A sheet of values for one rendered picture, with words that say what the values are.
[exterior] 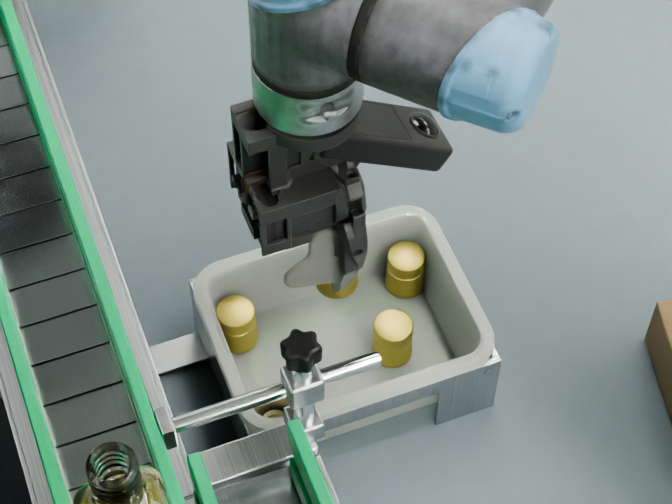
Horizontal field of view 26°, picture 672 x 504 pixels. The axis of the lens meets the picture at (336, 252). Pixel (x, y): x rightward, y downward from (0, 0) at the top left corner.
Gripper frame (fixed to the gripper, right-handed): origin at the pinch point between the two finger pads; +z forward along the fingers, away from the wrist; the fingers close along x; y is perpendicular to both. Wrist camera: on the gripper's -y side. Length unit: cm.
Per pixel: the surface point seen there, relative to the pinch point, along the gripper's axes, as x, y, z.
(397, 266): -3.8, -7.5, 10.6
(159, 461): 14.2, 18.9, -4.4
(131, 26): -46.3, 4.4, 17.1
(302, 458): 17.7, 9.7, -4.4
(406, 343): 3.3, -5.3, 11.5
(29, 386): 5.0, 25.7, -4.4
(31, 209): -16.8, 21.0, 4.1
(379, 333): 2.0, -3.3, 10.6
